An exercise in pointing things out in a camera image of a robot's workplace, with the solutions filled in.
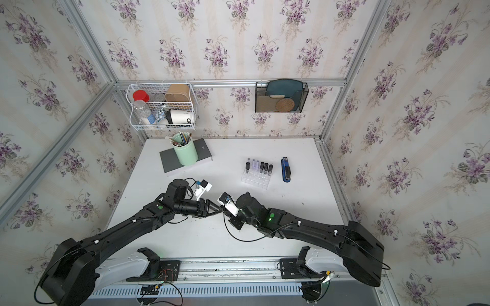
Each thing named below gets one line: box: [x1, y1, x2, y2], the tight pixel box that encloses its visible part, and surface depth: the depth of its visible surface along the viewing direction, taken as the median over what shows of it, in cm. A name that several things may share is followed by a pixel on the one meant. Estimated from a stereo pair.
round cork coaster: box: [275, 98, 296, 113], surface depth 100 cm
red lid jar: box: [132, 89, 150, 103], surface depth 94 cm
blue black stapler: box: [280, 156, 292, 183], surface depth 103 cm
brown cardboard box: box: [164, 83, 191, 102], surface depth 92 cm
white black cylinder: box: [165, 108, 194, 125], surface depth 95 cm
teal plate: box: [266, 79, 304, 111], surface depth 94 cm
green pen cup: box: [172, 132, 199, 167], surface depth 100 cm
